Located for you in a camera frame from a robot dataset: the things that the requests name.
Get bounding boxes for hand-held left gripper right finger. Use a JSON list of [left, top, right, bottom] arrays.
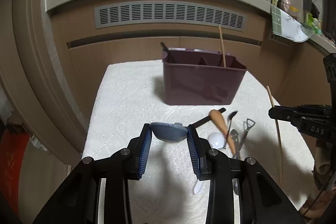
[[187, 124, 300, 224]]

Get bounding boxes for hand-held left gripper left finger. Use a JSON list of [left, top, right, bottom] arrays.
[[34, 123, 153, 224]]

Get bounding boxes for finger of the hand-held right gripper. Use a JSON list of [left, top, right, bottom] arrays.
[[268, 105, 328, 115], [270, 113, 305, 126]]

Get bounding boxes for wooden chopstick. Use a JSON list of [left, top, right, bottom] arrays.
[[219, 25, 227, 67], [266, 86, 283, 185]]

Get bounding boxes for metal bottle opener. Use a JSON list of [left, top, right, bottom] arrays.
[[238, 118, 256, 159]]

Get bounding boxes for wooden spoon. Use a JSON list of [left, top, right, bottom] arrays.
[[209, 109, 237, 156]]

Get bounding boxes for metal spoon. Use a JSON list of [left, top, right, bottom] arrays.
[[230, 129, 240, 195]]

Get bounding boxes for small black spoon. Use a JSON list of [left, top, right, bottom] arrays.
[[224, 111, 238, 148]]

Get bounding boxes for purple plastic cutlery holder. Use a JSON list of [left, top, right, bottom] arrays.
[[162, 48, 248, 106]]

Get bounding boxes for person's right forearm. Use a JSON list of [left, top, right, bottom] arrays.
[[301, 194, 336, 218]]

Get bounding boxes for person's right hand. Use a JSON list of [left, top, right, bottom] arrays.
[[314, 145, 332, 182]]

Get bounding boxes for white textured towel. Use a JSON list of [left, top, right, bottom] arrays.
[[82, 60, 315, 224]]

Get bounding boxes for small grey vent grille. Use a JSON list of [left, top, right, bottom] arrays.
[[268, 31, 292, 45]]

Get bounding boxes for green and white dish towel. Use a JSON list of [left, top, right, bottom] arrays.
[[270, 2, 302, 42]]

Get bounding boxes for green packets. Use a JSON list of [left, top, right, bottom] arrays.
[[306, 14, 322, 34]]

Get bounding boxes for red floor mat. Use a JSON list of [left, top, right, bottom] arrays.
[[0, 132, 29, 201]]

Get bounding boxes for long grey vent grille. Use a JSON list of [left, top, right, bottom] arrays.
[[94, 1, 248, 31]]

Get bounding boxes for black wall rack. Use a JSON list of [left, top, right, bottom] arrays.
[[303, 0, 320, 17]]

